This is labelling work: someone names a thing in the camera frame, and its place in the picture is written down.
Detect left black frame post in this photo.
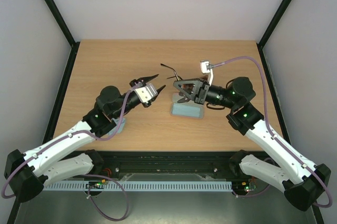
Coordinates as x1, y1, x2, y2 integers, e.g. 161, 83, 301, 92
27, 0, 78, 48

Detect right black frame post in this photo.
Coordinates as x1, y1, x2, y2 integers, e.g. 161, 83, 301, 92
257, 0, 310, 48

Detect black frame post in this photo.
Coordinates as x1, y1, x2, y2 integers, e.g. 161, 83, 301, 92
257, 0, 310, 48
27, 0, 78, 48

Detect light blue cable duct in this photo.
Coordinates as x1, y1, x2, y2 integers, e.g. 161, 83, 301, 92
44, 181, 232, 192

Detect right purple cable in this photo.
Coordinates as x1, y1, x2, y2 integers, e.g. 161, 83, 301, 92
210, 55, 333, 208

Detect black round sunglasses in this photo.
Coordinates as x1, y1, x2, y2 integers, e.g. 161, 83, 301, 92
160, 63, 190, 98

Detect metal floor plate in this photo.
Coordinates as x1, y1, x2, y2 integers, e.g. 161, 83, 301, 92
14, 188, 316, 223

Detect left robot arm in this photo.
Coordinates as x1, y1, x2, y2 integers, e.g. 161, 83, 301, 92
1, 75, 164, 202

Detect purple cable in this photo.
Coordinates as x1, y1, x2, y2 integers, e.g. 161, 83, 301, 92
210, 55, 333, 208
1, 81, 143, 221

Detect pink glasses case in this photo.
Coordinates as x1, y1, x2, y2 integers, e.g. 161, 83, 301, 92
171, 93, 204, 119

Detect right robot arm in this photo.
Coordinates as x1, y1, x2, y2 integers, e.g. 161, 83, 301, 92
173, 77, 331, 211

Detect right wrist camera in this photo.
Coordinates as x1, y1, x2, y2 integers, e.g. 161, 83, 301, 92
200, 60, 214, 85

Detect blue cleaning cloth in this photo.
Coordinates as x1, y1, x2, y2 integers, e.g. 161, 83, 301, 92
108, 118, 126, 135
172, 103, 202, 118

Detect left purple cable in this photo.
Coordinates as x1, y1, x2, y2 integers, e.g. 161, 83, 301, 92
1, 81, 143, 221

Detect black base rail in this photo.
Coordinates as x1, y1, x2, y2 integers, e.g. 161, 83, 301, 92
92, 151, 249, 181

